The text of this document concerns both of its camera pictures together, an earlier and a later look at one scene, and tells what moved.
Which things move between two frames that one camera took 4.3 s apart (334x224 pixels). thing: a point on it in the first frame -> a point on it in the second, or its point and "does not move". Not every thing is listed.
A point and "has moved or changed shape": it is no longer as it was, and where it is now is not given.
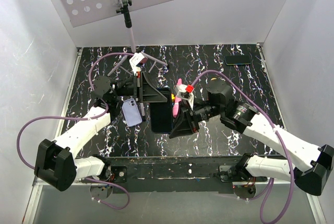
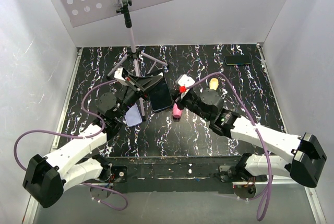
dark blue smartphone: (161, 114) has moved or changed shape
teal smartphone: (236, 60) does not move
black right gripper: (185, 124) -> (182, 97)
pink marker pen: (177, 100) does not move
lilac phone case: (131, 112) does not move
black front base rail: (174, 174) does not move
